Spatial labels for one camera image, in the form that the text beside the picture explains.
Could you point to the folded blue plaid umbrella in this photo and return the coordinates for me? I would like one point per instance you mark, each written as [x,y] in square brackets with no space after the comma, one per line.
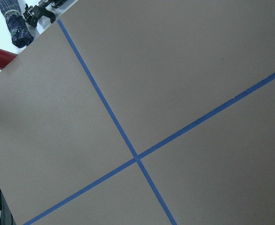
[20,35]

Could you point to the crossing blue tape line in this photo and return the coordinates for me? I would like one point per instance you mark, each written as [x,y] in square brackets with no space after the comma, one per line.
[156,146]

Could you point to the black tripod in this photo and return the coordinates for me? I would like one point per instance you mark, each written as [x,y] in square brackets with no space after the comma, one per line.
[33,13]

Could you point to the long blue tape line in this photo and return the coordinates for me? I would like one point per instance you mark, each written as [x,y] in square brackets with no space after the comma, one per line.
[118,126]

